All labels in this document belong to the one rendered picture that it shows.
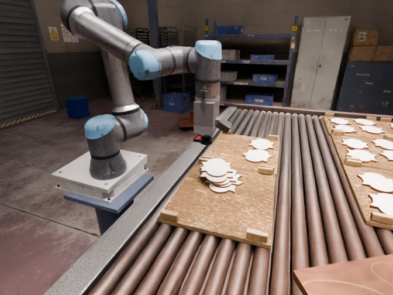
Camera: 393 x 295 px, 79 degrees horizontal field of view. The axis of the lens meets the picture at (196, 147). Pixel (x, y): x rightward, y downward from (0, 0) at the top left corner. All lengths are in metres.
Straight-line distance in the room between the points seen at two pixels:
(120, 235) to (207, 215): 0.27
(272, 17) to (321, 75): 1.68
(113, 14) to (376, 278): 1.05
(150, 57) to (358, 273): 0.65
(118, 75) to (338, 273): 0.91
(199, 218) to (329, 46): 5.09
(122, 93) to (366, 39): 5.23
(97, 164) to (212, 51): 0.62
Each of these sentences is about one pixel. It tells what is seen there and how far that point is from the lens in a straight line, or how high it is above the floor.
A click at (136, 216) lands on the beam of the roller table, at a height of 0.92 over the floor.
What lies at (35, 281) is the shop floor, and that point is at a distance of 2.10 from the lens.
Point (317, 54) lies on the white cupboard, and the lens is 5.57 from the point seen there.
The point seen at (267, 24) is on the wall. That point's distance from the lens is 6.15.
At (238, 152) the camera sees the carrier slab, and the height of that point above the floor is 0.94.
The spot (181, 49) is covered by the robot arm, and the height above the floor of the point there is 1.43.
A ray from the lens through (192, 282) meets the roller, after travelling 0.66.
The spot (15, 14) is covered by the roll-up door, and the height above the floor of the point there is 1.91.
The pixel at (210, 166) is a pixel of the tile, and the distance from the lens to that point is 0.99.
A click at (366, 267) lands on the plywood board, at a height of 1.04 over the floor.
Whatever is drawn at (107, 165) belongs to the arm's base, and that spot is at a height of 1.00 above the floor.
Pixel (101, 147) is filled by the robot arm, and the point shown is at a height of 1.08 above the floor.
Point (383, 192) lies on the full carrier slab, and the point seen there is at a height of 0.94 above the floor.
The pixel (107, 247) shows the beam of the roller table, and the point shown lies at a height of 0.92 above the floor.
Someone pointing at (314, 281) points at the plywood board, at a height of 1.04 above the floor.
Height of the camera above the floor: 1.45
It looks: 24 degrees down
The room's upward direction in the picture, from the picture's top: straight up
